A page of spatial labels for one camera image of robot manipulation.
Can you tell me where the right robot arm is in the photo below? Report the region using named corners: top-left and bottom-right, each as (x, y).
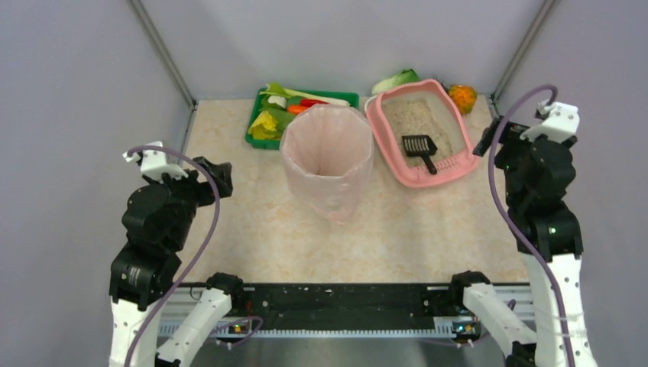
top-left (449, 118), bottom-right (596, 366)

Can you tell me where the white toy leek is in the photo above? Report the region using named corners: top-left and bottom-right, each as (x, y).
top-left (259, 82), bottom-right (351, 106)

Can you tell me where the cat litter sand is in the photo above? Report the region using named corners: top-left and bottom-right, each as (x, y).
top-left (382, 99), bottom-right (452, 167)

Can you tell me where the toy cabbage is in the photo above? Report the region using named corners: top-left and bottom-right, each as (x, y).
top-left (371, 69), bottom-right (421, 96)

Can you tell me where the pink plastic trash bag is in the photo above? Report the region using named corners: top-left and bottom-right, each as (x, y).
top-left (280, 105), bottom-right (374, 224)

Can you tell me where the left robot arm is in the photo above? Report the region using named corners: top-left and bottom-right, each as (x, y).
top-left (109, 152), bottom-right (243, 366)

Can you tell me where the red toy chili pepper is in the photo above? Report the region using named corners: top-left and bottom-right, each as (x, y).
top-left (300, 99), bottom-right (327, 108)

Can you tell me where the green toy leaf vegetable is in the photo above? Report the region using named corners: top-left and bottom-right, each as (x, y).
top-left (260, 96), bottom-right (296, 133)

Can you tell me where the yellow toy leaf vegetable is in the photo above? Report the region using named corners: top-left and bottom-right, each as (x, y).
top-left (248, 111), bottom-right (282, 141)

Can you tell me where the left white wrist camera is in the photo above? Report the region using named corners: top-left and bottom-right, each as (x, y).
top-left (122, 150), bottom-right (189, 183)

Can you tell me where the toy pineapple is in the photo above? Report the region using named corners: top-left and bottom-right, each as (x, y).
top-left (448, 84), bottom-right (478, 115)

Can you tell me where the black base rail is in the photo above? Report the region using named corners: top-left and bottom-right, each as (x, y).
top-left (174, 281), bottom-right (500, 336)

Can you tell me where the black slotted litter scoop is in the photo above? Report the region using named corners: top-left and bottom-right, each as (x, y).
top-left (401, 135), bottom-right (438, 175)

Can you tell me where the orange toy carrot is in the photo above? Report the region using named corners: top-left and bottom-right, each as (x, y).
top-left (287, 105), bottom-right (308, 115)

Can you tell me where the pink litter box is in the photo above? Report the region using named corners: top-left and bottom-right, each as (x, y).
top-left (364, 79), bottom-right (478, 188)

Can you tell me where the green plastic tray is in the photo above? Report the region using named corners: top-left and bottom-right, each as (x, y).
top-left (245, 89), bottom-right (360, 150)

